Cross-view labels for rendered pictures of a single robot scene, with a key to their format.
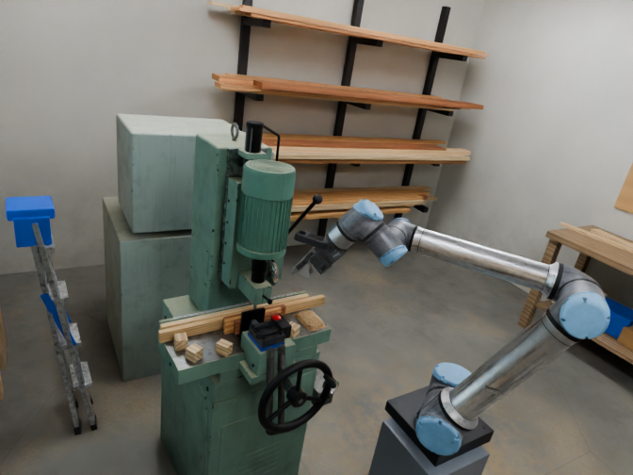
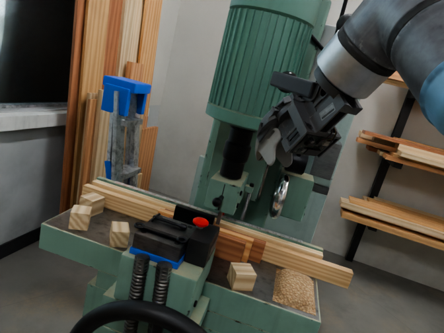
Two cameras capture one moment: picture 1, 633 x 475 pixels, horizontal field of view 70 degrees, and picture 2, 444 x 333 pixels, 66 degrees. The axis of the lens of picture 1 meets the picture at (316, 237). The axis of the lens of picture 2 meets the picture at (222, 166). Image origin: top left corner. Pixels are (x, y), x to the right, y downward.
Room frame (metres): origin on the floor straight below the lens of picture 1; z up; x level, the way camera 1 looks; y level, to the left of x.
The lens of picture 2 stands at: (0.93, -0.34, 1.29)
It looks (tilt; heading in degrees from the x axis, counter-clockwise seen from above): 15 degrees down; 47
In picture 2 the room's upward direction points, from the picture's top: 14 degrees clockwise
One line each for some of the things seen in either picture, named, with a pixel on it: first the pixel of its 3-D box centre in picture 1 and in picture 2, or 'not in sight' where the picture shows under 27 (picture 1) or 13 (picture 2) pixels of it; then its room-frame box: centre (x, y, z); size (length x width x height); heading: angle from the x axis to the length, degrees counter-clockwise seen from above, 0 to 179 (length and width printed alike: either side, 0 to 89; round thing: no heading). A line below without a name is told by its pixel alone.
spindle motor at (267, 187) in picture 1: (265, 209); (262, 51); (1.46, 0.19, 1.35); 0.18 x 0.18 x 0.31
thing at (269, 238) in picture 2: (240, 314); (199, 224); (1.45, 0.24, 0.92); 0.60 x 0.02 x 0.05; 127
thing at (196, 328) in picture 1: (250, 316); (208, 232); (1.45, 0.20, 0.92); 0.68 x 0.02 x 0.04; 127
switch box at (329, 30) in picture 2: not in sight; (325, 58); (1.80, 0.27, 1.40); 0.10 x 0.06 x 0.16; 37
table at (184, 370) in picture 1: (254, 345); (178, 268); (1.35, 0.16, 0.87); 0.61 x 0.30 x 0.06; 127
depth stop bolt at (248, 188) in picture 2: not in sight; (245, 201); (1.54, 0.19, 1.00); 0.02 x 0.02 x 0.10; 37
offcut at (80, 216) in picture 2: (194, 352); (80, 217); (1.19, 0.33, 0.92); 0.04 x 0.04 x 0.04; 63
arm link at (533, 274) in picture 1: (483, 260); not in sight; (1.34, -0.54, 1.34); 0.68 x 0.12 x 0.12; 69
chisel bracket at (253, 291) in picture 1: (254, 287); (228, 191); (1.48, 0.20, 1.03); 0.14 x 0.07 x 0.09; 37
